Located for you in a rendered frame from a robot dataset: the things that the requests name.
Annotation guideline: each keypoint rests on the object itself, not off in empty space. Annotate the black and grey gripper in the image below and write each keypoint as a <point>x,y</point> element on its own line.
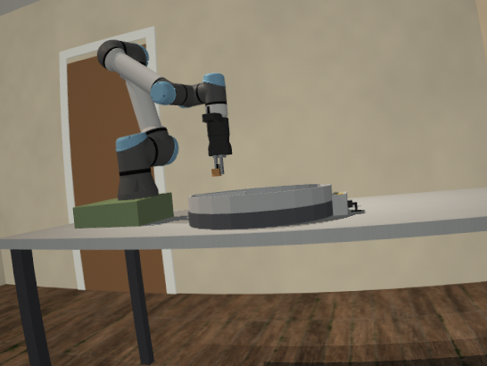
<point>218,133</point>

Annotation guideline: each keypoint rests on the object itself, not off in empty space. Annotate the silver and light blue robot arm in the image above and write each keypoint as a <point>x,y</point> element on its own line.
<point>139,152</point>

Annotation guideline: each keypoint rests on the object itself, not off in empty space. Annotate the grey round turntable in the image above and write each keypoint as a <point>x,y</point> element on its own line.
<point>264,207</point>

